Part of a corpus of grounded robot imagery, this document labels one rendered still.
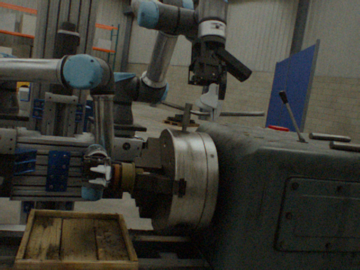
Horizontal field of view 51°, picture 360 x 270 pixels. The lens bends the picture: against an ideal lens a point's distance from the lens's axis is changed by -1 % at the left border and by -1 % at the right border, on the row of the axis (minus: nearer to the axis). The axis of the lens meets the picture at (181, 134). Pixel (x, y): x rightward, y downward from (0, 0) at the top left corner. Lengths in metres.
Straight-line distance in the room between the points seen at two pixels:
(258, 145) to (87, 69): 0.62
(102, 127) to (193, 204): 0.57
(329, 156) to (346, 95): 11.56
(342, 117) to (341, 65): 1.66
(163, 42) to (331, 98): 11.55
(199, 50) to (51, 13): 0.98
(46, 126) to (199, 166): 0.91
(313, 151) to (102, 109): 0.77
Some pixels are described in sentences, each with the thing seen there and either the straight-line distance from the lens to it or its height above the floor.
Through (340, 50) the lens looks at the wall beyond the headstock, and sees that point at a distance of 13.14.
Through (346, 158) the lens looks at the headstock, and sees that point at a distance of 1.14.
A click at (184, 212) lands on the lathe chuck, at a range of 1.03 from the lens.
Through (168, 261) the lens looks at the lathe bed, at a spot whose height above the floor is 0.86.
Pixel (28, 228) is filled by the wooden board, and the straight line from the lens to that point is 1.19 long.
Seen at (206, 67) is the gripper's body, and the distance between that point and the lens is 0.96.
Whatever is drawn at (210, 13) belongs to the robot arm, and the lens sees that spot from 1.02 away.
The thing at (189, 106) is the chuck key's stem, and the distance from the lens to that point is 1.09.
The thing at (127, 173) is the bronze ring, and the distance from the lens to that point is 1.08.
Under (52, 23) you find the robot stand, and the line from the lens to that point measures 1.84.
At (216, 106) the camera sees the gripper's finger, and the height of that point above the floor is 1.33.
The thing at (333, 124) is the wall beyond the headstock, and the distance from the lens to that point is 12.80.
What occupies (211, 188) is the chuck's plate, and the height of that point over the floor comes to 1.11.
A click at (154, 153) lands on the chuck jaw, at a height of 1.15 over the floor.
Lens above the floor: 1.36
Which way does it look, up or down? 7 degrees down
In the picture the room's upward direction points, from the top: 8 degrees clockwise
